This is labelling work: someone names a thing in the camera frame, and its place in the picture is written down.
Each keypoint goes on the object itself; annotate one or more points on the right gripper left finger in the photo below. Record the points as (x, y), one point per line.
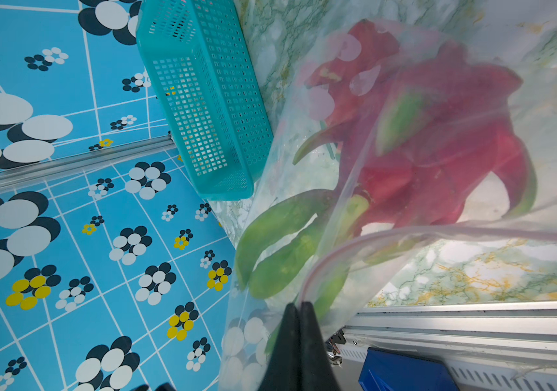
(284, 368)

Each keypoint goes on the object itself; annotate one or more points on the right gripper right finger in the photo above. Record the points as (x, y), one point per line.
(316, 370)

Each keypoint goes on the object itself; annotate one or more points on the clear zip-top bag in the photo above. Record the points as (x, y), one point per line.
(341, 278)

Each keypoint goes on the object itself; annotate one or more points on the pink dragon fruit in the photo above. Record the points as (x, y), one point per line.
(416, 135)

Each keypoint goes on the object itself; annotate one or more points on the blue tape dispenser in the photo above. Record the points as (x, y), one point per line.
(387, 371)

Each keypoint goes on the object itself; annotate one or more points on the teal plastic basket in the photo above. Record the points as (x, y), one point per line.
(196, 56)

